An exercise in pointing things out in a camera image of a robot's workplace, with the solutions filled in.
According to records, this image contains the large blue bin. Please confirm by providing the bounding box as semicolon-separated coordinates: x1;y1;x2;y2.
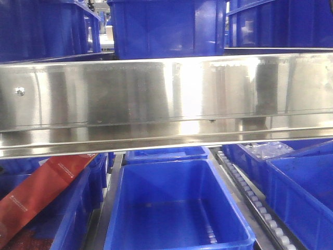
107;1;226;60

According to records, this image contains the rear lower blue bin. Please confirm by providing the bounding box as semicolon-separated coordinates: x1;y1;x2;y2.
125;146;210;164

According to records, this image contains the lower shelf centre blue bin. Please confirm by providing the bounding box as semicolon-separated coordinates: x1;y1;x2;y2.
104;159;255;249

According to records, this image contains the shelf blue bin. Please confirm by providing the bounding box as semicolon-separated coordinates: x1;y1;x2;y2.
104;159;255;249
266;141;332;249
1;154;106;249

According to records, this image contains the bin with clear plastic bags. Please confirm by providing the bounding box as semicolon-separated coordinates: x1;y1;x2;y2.
222;139;332;195

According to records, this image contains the red cardboard box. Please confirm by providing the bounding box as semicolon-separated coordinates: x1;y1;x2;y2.
1;153;97;248

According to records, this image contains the lower shelf left blue bin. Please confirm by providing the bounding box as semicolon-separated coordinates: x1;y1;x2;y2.
1;154;106;249

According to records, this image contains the lower shelf right blue bin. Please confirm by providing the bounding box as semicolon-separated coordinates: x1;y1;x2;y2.
266;141;332;249

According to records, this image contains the upper right blue bin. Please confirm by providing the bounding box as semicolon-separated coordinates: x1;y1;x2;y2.
227;1;332;48

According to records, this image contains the lower roller track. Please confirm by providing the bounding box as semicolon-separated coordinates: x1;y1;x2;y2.
211;147;306;249

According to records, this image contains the upper left blue bin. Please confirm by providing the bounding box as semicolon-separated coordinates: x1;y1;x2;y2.
1;1;101;63

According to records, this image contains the stainless steel shelf front rail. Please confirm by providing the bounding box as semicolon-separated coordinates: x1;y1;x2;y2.
1;49;332;159

